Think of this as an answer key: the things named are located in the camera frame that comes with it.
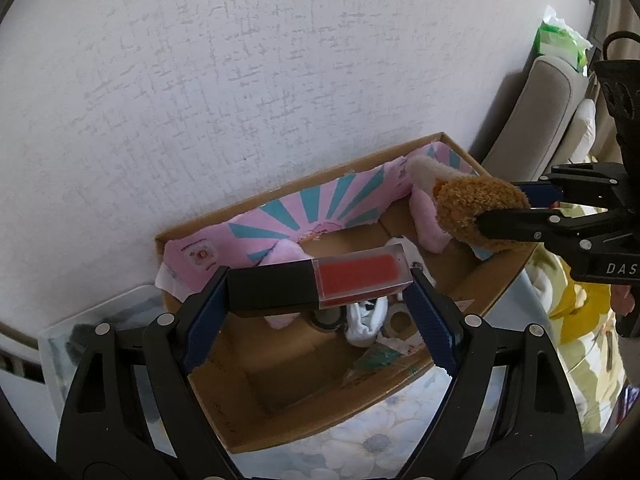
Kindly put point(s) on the white small toy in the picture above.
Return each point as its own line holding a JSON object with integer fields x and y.
{"x": 367, "y": 322}

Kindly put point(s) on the white door frame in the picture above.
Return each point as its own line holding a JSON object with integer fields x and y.
{"x": 20, "y": 355}

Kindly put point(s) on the person's right hand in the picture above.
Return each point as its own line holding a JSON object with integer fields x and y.
{"x": 622, "y": 300}

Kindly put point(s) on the blue floral bedsheet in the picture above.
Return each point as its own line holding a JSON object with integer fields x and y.
{"x": 350, "y": 445}

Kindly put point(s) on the pink printed cardboard box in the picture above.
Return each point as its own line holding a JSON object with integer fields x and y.
{"x": 280, "y": 375}

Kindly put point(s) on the green printed packet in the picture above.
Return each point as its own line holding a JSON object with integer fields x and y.
{"x": 375, "y": 360}

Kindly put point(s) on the brown plush toy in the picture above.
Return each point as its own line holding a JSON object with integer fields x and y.
{"x": 470, "y": 205}

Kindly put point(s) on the green wet wipes pack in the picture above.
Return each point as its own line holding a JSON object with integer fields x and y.
{"x": 560, "y": 37}

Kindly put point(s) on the clear plastic bin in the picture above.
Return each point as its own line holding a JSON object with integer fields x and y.
{"x": 65, "y": 340}

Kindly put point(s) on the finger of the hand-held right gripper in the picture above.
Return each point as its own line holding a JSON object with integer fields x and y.
{"x": 540, "y": 191}
{"x": 525, "y": 225}

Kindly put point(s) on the pink fluffy cloth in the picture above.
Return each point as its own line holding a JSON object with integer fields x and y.
{"x": 425, "y": 210}

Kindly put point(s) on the red lip gloss tube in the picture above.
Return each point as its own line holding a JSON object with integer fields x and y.
{"x": 350, "y": 275}

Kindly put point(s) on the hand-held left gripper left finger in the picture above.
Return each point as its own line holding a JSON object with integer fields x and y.
{"x": 205, "y": 320}

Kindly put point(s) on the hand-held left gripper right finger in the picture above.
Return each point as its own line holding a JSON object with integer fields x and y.
{"x": 430, "y": 320}

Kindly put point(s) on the white pillow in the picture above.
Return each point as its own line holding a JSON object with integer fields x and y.
{"x": 587, "y": 127}

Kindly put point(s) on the pink plush toy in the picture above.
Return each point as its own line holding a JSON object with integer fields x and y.
{"x": 285, "y": 255}

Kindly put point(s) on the clear tape roll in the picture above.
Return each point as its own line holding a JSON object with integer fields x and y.
{"x": 327, "y": 320}
{"x": 397, "y": 322}

